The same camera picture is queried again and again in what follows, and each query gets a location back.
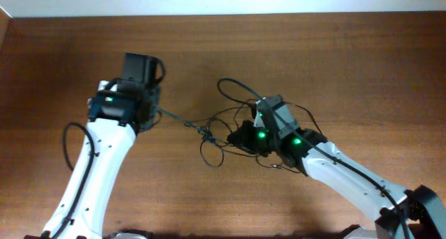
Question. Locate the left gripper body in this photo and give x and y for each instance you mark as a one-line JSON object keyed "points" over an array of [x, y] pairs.
{"points": [[155, 98]]}

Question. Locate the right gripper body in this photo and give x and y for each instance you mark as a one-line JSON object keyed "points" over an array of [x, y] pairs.
{"points": [[256, 140]]}

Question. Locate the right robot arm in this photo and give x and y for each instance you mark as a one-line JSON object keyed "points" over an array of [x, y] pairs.
{"points": [[396, 211]]}

